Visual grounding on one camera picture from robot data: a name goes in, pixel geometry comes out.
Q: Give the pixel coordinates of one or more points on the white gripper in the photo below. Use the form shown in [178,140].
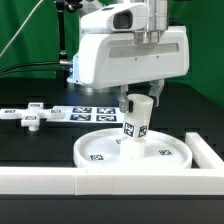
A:
[128,43]

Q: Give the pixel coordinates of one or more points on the white round table top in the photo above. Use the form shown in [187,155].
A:
[107,148]

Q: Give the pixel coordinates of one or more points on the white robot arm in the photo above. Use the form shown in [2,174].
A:
[128,42]

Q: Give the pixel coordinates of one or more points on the white marker sheet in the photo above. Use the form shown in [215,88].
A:
[84,114]

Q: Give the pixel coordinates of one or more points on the white L-shaped fence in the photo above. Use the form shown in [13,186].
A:
[204,177]

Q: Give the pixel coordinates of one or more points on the white cross-shaped table base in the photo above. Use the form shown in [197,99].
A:
[31,116]

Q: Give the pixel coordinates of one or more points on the black camera stand pole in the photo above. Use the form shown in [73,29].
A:
[70,6]

